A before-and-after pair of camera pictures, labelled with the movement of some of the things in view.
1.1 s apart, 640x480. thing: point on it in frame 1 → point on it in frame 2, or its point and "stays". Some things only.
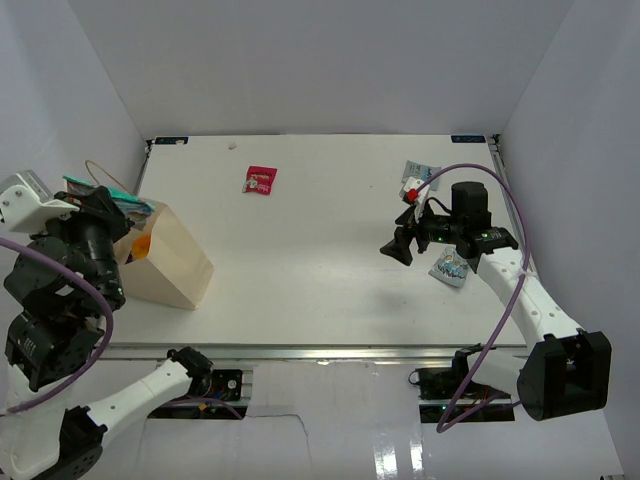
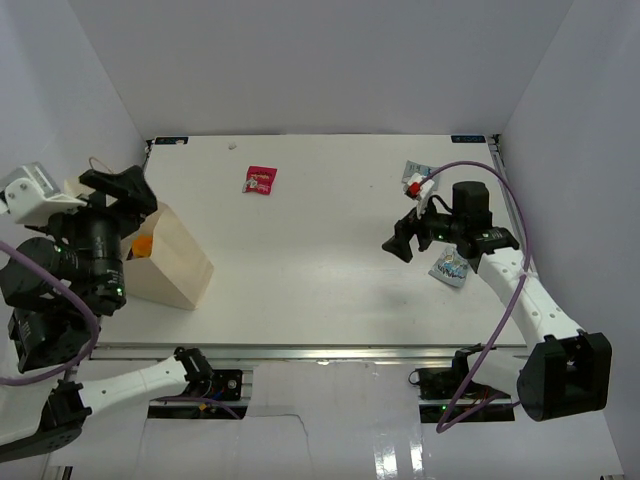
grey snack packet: [451, 267] stays
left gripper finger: [97, 198] → [131, 184]
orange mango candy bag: [140, 247] stays
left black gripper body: [98, 232] stays
